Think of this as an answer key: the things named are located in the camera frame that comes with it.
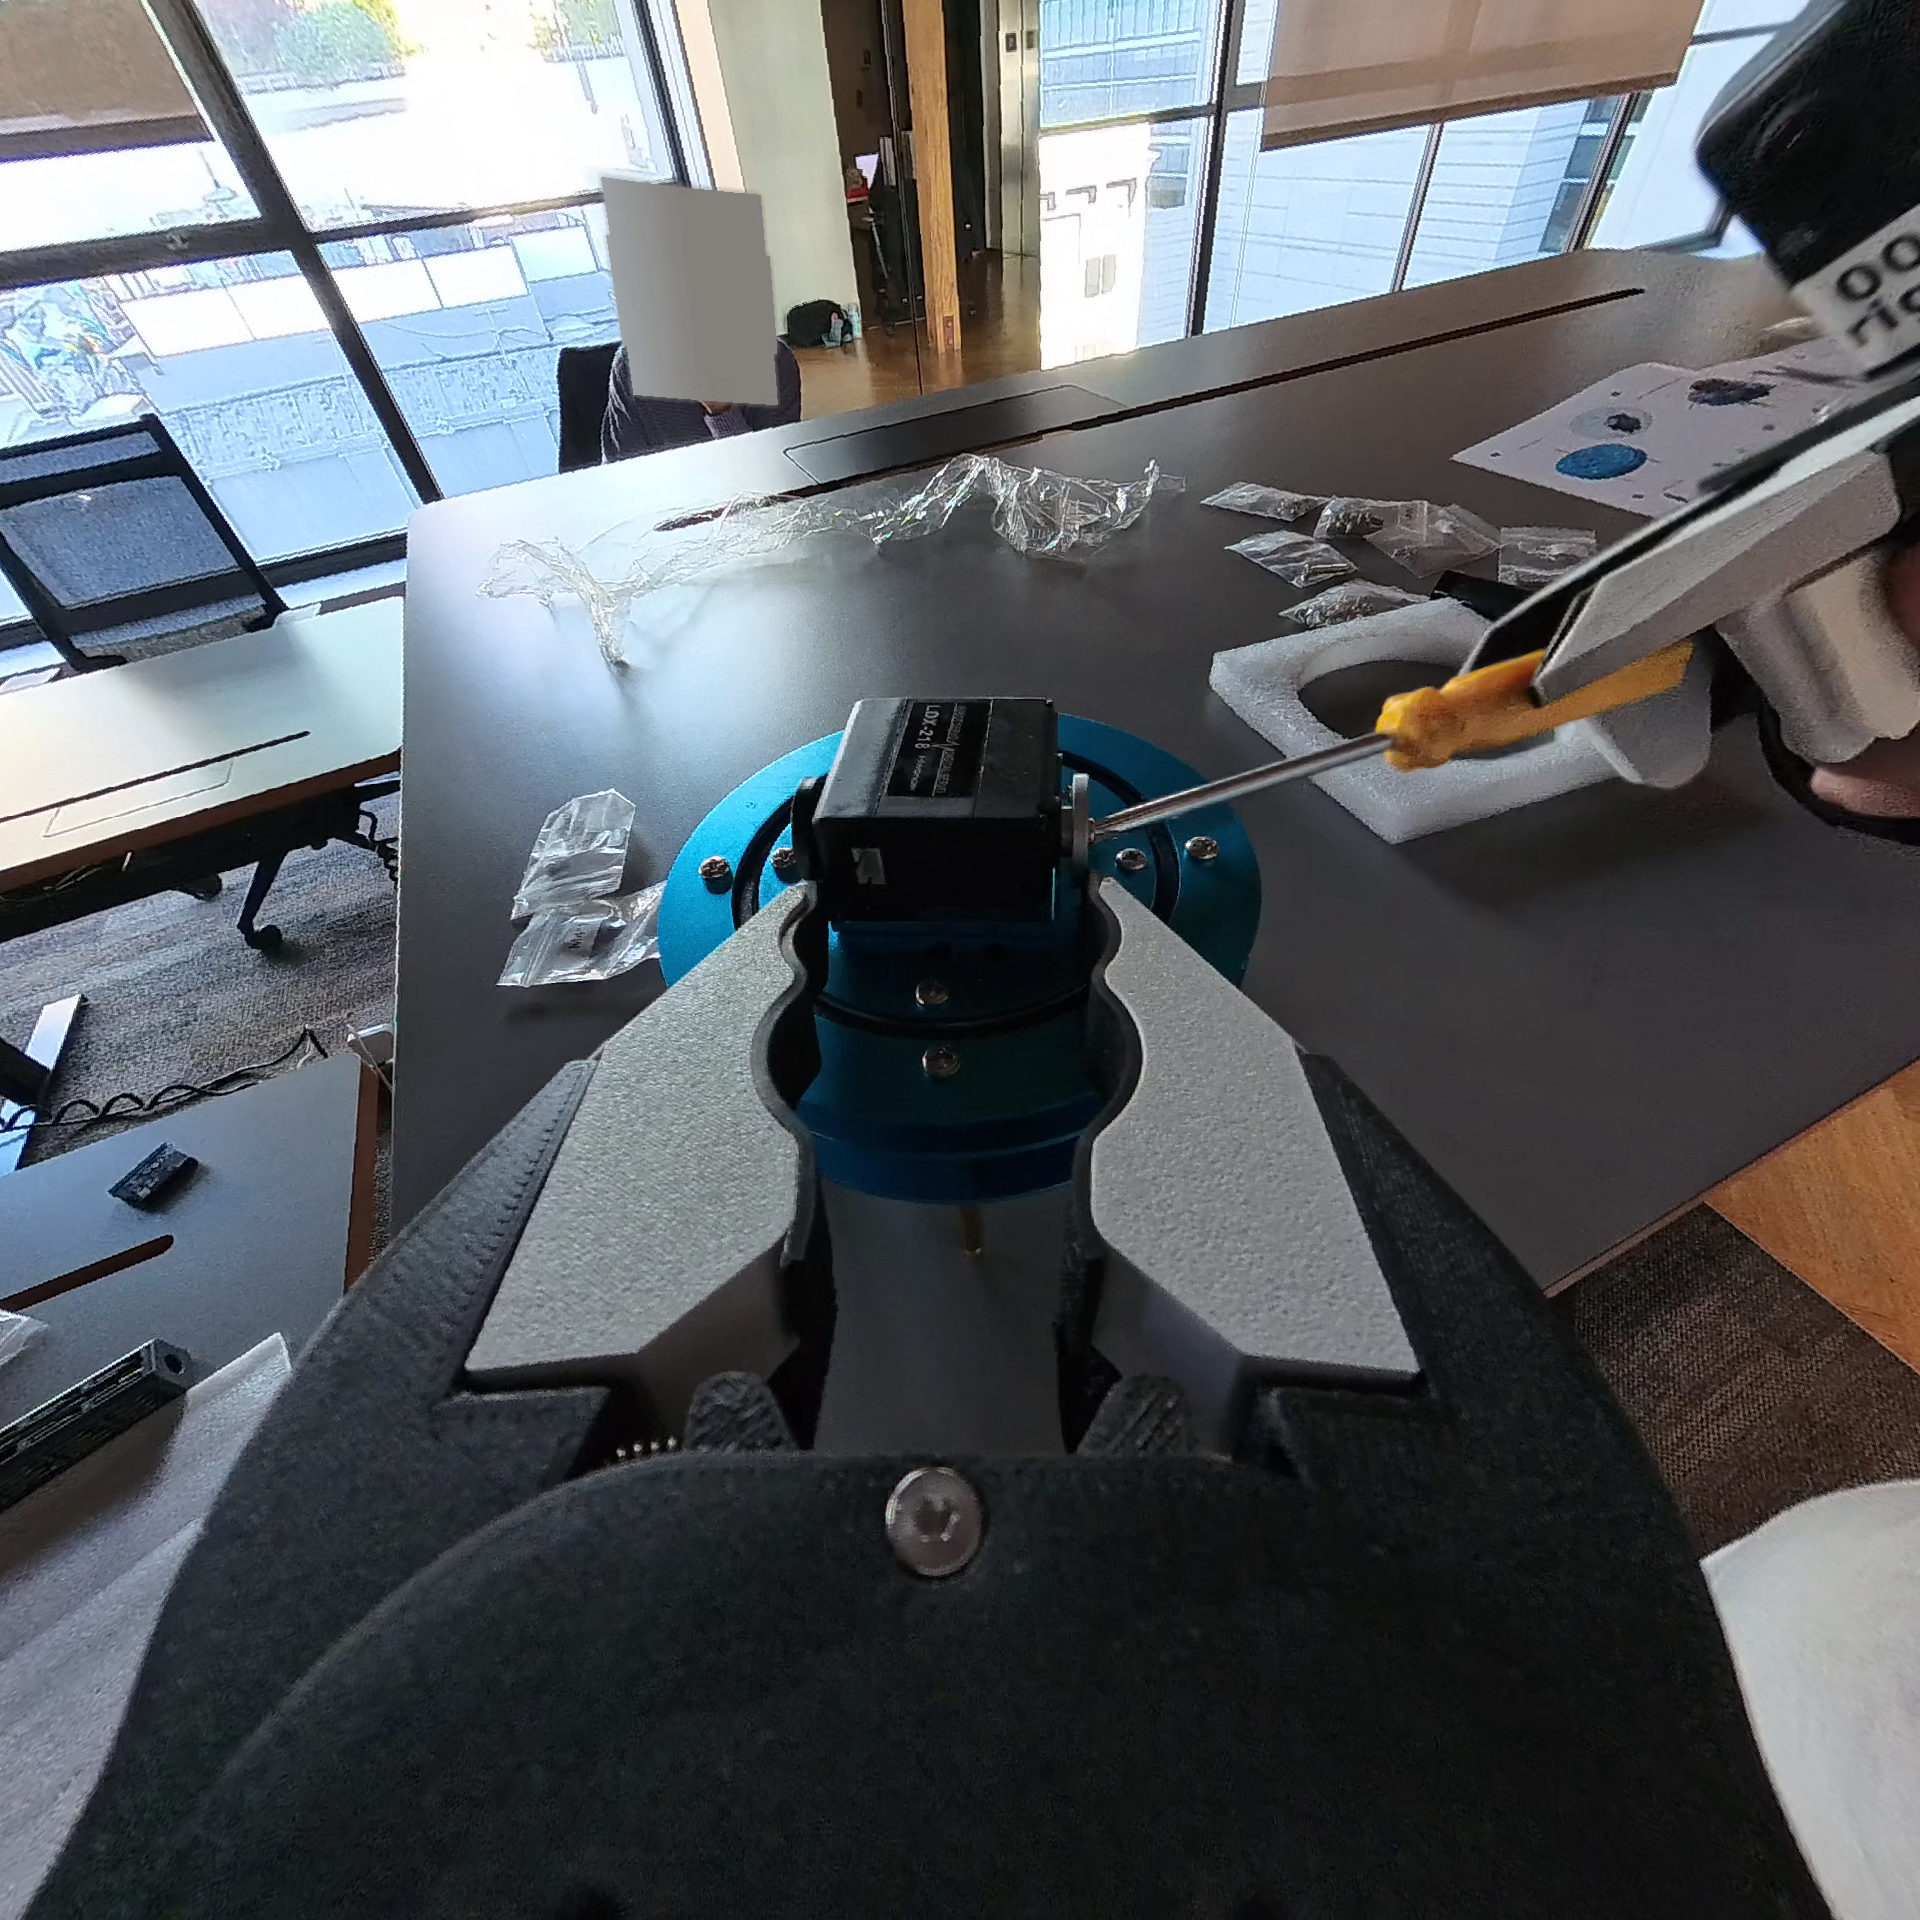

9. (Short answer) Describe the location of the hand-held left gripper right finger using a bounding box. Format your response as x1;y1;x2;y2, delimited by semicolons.
1057;878;1425;1448

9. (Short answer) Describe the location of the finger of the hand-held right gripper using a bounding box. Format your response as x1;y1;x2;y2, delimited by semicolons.
1458;447;1905;710
1687;376;1920;505

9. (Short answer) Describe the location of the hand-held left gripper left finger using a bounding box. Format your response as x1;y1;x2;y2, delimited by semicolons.
463;881;841;1443

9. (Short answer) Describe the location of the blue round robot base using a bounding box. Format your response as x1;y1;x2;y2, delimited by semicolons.
656;710;1264;1201

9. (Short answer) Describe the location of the yellow-handled screwdriver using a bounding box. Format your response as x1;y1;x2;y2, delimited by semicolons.
1094;645;1696;841

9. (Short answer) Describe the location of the black servo motor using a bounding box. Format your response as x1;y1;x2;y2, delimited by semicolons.
791;694;1098;922

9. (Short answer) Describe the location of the dark side desk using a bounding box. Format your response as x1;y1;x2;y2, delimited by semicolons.
0;1048;384;1488

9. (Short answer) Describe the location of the dark grey desk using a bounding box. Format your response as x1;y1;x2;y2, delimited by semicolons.
393;246;1920;1296

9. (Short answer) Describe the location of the light desk with wheeled legs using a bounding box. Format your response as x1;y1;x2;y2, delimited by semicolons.
0;594;407;950

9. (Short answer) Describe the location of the person's right hand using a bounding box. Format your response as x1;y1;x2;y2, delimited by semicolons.
1809;520;1920;822

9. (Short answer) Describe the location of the open instruction booklet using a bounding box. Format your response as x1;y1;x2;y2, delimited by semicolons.
1452;359;1878;518

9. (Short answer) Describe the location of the small clear plastic bag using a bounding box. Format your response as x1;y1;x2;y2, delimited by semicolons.
510;790;639;920
499;881;671;990

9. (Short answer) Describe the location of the group of screw bags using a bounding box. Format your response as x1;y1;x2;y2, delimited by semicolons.
1206;480;1601;633

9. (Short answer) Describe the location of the beige roller blind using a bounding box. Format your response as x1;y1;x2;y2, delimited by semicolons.
1260;0;1706;153

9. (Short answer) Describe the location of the black-framed window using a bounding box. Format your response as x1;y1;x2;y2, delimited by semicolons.
1035;0;1743;361
0;0;713;601

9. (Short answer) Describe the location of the white foam square with hole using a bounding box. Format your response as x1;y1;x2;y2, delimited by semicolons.
1209;603;1631;846

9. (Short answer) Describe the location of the long black box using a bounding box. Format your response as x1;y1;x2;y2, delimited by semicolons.
0;1338;192;1513

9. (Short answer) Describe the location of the white flat panel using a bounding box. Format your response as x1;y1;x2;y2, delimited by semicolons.
0;997;84;1171

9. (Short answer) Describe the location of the crumpled clear plastic wrap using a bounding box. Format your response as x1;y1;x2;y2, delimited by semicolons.
478;454;1187;671

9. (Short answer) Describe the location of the person's white shirt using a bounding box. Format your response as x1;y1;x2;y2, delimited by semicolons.
1703;1477;1920;1920

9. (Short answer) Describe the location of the black office chair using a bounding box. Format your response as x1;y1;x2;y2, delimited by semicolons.
555;343;622;472

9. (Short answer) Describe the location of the black mesh chair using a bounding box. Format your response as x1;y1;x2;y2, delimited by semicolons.
0;416;290;671

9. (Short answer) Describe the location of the wooden pillar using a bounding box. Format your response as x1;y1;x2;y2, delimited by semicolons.
902;0;963;357

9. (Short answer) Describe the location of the brown roller blind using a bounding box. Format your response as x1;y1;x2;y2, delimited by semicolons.
0;0;215;167

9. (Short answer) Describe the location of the dark desk with cable hatch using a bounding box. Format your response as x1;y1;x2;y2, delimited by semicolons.
779;246;1794;483

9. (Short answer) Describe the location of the black coiled cable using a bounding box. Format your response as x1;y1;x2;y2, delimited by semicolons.
0;1025;330;1129

